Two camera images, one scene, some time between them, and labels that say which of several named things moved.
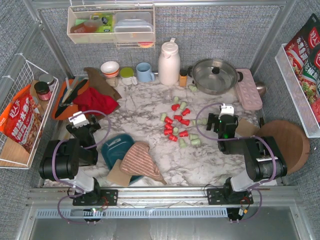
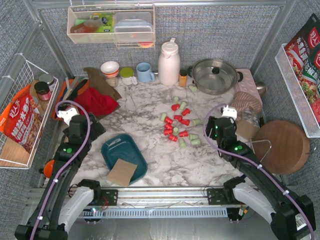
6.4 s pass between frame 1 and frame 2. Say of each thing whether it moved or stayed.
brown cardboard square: stayed
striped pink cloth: moved
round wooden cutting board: stayed
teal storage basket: stayed
